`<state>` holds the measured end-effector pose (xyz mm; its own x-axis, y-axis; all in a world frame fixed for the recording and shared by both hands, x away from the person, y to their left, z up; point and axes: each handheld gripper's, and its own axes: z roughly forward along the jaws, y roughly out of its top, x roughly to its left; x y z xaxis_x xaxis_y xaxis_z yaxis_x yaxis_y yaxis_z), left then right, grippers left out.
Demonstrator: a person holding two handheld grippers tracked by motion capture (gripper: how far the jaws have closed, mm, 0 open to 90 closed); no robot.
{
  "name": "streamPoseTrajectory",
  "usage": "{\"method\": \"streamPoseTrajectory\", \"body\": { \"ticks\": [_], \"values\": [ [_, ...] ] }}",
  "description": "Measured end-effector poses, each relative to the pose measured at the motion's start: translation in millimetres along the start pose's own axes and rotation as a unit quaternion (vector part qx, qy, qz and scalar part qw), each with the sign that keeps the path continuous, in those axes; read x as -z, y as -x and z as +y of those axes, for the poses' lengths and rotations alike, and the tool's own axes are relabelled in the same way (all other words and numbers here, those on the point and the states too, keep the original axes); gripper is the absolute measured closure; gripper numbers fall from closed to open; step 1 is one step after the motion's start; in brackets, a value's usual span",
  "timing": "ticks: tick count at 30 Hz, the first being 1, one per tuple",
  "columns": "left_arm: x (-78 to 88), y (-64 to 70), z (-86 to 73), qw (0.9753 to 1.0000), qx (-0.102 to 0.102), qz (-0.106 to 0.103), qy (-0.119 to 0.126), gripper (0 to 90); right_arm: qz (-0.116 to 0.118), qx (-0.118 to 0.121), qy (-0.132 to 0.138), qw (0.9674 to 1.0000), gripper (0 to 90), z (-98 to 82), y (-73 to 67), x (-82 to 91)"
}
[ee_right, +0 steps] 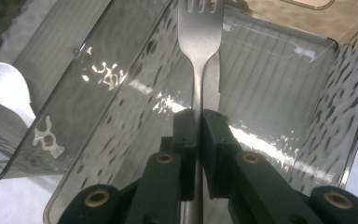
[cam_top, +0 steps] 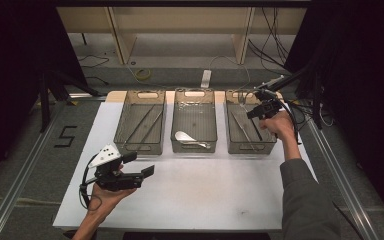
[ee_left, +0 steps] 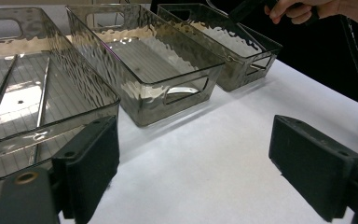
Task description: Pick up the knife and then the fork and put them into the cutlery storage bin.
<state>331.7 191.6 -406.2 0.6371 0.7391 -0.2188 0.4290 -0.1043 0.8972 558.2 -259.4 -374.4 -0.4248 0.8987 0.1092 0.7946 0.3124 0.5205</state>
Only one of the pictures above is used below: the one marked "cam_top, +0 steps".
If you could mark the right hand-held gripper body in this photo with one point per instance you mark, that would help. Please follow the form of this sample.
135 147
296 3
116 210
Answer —
270 105

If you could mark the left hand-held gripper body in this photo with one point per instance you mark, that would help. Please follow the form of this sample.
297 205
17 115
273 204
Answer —
116 176

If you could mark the metal table knife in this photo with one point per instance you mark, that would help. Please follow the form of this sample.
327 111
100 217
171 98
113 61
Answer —
243 129

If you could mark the smoky clear plastic bin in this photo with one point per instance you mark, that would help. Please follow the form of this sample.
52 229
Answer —
140 123
193 116
243 140

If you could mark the white spoon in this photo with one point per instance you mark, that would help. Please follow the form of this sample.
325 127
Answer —
181 136

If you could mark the person's right hand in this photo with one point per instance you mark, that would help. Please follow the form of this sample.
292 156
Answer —
278 126

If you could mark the person's left hand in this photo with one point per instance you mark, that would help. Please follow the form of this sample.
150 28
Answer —
105 198

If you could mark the black metal stand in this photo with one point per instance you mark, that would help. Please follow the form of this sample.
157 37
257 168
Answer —
316 100
45 100

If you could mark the white power strip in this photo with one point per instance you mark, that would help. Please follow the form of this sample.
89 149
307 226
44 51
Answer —
206 79

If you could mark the yellow tape roll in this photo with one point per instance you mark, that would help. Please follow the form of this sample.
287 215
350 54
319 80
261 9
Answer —
143 74

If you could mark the beige wooden shelf unit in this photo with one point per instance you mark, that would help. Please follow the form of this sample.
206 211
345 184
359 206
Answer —
180 20

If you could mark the aluminium floor rail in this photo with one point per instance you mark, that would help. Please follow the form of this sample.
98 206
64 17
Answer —
16 190
343 186

